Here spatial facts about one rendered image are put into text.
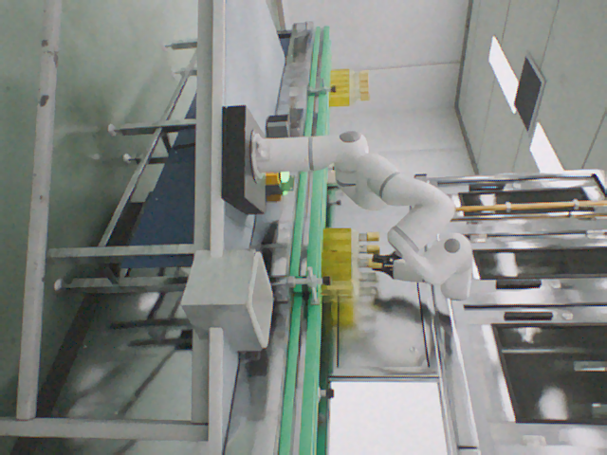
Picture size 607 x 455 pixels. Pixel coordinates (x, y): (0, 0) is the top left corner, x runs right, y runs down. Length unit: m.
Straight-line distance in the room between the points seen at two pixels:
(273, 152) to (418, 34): 6.32
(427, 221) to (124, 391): 1.10
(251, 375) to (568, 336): 1.00
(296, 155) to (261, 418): 0.68
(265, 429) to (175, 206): 0.85
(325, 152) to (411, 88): 6.66
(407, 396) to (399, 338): 0.19
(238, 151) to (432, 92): 6.88
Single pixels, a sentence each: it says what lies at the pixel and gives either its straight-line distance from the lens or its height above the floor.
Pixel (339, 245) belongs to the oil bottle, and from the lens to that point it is 1.55.
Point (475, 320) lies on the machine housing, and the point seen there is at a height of 1.47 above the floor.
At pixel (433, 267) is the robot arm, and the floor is 1.27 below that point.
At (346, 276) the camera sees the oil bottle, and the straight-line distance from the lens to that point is 1.47.
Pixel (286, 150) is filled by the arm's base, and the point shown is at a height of 0.91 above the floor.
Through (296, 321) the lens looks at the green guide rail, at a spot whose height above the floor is 0.90.
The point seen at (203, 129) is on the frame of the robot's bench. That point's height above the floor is 0.68.
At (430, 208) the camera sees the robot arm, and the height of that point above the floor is 1.26.
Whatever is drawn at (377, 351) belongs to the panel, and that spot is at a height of 1.14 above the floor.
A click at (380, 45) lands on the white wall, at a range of 7.47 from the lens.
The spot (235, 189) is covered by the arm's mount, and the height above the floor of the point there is 0.79.
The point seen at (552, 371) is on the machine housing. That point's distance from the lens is 1.61.
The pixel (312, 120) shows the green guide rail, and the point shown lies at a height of 0.91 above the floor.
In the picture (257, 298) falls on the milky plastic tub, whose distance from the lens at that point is 1.32.
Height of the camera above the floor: 1.11
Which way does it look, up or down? 7 degrees down
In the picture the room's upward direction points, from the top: 88 degrees clockwise
